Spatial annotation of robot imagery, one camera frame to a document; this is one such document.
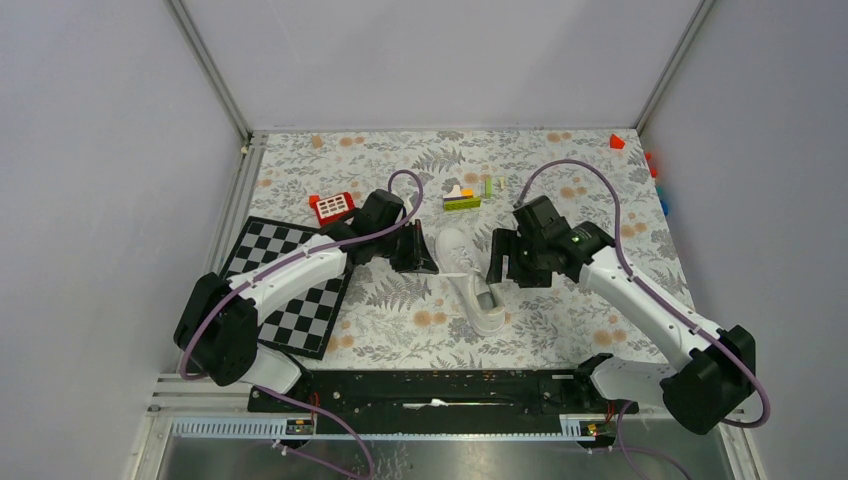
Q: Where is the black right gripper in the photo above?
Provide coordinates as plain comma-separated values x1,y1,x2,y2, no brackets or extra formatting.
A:
485,228,552,289

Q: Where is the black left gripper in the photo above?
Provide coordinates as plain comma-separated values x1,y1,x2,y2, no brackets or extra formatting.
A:
374,218,438,274

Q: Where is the white sneaker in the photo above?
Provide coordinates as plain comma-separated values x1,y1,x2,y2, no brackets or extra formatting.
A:
435,228,506,337

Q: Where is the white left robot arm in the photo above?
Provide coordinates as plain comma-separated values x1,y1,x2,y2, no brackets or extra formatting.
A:
173,189,438,411

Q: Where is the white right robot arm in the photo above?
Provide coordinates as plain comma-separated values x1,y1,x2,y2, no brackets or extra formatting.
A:
486,196,756,435

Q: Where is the green toy brick stack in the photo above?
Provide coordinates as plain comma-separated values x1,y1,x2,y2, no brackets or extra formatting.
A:
442,185,482,212

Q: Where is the floral patterned table mat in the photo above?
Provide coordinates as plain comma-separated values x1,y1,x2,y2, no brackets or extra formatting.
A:
249,130,691,370

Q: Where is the red white grid toy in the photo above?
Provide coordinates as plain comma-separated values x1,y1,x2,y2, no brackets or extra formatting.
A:
308,192,355,226

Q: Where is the black white chessboard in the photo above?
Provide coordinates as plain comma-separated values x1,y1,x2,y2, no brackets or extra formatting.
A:
215,216,352,360

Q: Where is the red triangular block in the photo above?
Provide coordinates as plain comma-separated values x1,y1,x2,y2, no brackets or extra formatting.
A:
609,134,626,150

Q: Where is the blue toy piece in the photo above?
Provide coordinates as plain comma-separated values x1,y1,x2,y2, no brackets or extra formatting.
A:
656,186,670,217

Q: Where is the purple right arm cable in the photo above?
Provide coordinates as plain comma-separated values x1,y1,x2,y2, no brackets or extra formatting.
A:
515,158,772,480

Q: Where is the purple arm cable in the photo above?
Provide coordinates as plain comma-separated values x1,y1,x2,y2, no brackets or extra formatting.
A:
178,169,425,480
515,158,772,480

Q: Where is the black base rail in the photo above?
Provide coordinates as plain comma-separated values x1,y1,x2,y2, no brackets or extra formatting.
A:
247,369,624,427

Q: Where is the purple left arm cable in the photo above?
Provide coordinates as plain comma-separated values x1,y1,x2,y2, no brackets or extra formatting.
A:
178,169,425,480

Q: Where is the grey slotted cable duct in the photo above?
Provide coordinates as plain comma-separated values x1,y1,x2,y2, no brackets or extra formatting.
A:
170,413,615,442

